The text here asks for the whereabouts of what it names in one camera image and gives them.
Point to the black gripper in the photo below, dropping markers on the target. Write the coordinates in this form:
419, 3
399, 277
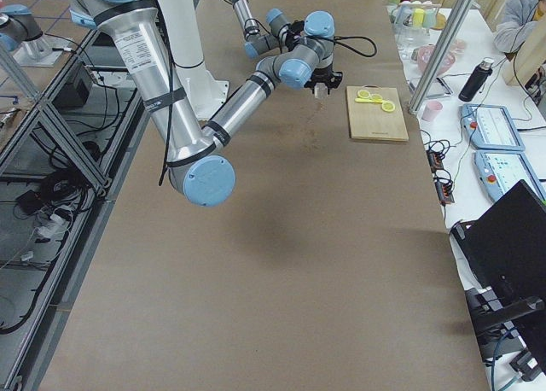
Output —
321, 75

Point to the clear glass measuring cup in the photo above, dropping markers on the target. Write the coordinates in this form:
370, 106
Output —
320, 91

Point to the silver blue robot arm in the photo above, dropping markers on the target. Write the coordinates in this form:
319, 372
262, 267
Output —
159, 43
258, 39

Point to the pink cup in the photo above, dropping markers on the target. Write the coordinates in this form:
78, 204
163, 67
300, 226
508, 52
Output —
432, 110

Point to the lemon slice far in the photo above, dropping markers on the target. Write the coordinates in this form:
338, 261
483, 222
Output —
363, 94

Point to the bamboo cutting board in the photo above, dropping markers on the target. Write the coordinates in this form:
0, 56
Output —
368, 122

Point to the lemon slice near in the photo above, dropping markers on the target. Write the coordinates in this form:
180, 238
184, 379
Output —
388, 106

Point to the black water bottle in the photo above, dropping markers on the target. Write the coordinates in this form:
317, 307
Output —
476, 79

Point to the teach pendant far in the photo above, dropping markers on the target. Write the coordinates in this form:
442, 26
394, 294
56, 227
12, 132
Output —
490, 127

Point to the teach pendant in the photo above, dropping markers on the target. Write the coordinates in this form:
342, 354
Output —
500, 170
490, 127

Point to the teach pendant near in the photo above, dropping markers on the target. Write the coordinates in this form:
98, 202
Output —
500, 170

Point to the seated person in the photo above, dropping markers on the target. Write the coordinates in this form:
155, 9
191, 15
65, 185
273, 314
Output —
519, 18

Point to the black monitor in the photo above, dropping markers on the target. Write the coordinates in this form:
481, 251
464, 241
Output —
505, 247

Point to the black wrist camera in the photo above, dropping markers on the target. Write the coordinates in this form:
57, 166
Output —
295, 29

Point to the aluminium frame post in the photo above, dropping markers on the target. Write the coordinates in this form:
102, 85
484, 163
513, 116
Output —
453, 24

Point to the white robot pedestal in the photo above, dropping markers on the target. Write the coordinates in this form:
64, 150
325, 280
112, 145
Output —
205, 93

